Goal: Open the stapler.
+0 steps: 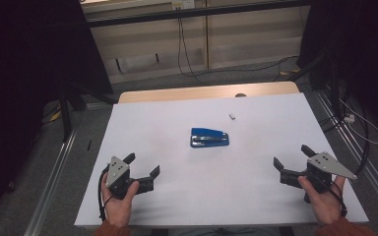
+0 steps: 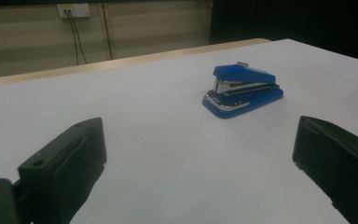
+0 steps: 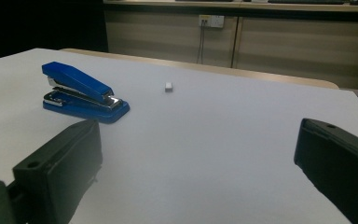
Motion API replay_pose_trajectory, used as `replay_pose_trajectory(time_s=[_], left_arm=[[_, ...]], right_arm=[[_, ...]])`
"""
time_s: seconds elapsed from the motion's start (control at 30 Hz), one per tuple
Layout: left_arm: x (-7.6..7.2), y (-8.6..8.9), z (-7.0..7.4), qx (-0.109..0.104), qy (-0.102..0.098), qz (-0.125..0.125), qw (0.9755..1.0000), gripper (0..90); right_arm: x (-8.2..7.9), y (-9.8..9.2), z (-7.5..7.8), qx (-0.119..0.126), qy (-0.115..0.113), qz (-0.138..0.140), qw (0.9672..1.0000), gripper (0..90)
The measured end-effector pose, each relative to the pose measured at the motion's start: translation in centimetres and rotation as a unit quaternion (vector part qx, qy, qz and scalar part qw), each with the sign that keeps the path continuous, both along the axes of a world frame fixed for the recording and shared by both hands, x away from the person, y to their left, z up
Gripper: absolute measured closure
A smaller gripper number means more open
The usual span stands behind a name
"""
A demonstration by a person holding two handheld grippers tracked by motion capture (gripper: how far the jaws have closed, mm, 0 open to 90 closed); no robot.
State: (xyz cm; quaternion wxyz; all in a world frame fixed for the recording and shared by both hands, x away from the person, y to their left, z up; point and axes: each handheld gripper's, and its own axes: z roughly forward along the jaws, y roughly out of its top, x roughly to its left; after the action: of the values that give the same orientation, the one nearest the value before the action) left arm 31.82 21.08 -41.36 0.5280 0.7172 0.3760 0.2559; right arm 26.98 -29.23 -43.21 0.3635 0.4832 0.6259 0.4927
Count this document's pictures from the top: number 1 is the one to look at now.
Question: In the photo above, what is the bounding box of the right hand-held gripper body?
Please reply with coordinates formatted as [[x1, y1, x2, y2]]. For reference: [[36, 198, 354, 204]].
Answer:
[[303, 150, 358, 205]]

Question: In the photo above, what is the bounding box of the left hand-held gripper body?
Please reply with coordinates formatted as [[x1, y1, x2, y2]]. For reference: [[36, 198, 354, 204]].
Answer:
[[105, 155, 140, 201]]

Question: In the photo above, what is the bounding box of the blue stapler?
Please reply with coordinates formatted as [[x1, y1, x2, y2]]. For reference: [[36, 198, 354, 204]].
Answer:
[[189, 127, 230, 149]]

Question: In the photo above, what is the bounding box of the person's left hand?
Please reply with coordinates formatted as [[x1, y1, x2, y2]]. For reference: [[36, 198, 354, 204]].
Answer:
[[100, 172, 141, 228]]

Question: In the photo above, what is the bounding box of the person's right hand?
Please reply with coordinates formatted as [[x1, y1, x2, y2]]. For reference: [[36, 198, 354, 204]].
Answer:
[[297, 174, 347, 226]]

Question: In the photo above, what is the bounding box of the white table mat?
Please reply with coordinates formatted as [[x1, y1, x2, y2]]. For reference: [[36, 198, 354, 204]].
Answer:
[[74, 92, 370, 228]]

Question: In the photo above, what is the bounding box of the black metal stand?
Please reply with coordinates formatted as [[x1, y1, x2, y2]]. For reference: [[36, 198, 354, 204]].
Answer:
[[57, 82, 119, 144], [287, 48, 347, 123]]

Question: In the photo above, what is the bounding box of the yellow floor tape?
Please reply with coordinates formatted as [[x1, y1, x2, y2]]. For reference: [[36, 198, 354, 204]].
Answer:
[[48, 109, 63, 123], [279, 67, 302, 77]]

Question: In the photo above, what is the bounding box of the black curtain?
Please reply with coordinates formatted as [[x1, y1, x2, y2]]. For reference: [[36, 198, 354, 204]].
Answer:
[[0, 0, 115, 229], [295, 0, 378, 141]]

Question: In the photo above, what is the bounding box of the beige wooden cabinet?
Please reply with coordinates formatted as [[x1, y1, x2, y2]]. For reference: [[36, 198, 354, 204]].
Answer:
[[79, 0, 312, 86]]

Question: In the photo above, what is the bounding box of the left hand-held gripper black cable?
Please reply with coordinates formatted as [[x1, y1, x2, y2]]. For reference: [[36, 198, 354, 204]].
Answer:
[[97, 165, 116, 222]]

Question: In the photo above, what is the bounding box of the hand-held gripper black cable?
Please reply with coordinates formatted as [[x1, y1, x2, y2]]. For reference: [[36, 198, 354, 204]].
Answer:
[[321, 178, 348, 218], [97, 165, 116, 222]]

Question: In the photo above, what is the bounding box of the right hand-held gripper black cable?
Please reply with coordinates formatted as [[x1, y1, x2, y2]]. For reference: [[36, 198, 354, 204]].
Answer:
[[321, 178, 348, 218]]

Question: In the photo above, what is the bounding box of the thick black floor cable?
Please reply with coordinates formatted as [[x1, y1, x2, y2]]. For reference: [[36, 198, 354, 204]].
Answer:
[[319, 97, 372, 178]]

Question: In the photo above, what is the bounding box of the aluminium floor rail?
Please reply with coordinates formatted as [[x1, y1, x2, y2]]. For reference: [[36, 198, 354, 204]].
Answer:
[[23, 126, 81, 236], [314, 89, 378, 224]]

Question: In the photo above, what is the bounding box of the white floor cable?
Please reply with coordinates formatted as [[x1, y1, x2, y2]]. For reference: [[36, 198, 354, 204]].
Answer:
[[339, 97, 378, 147]]

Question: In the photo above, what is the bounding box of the thin black floor cable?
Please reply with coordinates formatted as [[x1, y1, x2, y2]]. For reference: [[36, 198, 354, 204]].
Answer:
[[190, 54, 300, 83]]

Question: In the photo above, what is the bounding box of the black hanging cable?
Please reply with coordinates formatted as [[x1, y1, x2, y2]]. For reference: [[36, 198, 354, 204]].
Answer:
[[176, 8, 211, 87]]

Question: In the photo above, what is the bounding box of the white wall socket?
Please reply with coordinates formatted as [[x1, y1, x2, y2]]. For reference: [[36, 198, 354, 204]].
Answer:
[[171, 0, 197, 11]]

